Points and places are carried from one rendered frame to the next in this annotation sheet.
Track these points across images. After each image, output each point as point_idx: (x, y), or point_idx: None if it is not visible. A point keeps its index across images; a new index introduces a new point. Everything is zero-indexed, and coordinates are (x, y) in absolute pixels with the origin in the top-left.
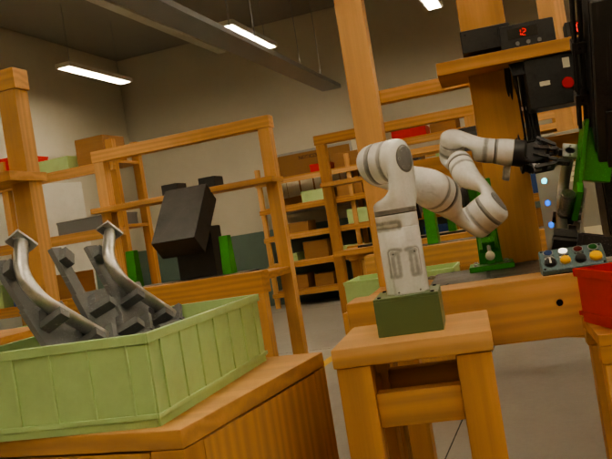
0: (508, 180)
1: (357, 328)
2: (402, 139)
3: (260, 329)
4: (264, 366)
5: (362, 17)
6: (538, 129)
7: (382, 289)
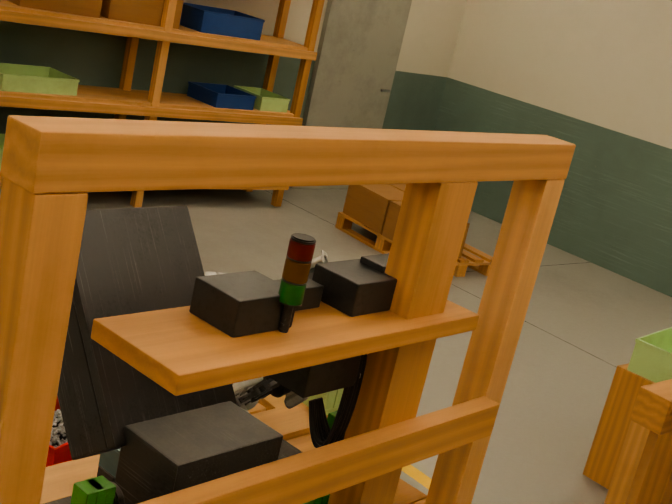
0: (287, 407)
1: (256, 404)
2: (207, 274)
3: (325, 393)
4: (299, 405)
5: (507, 205)
6: (339, 406)
7: (415, 491)
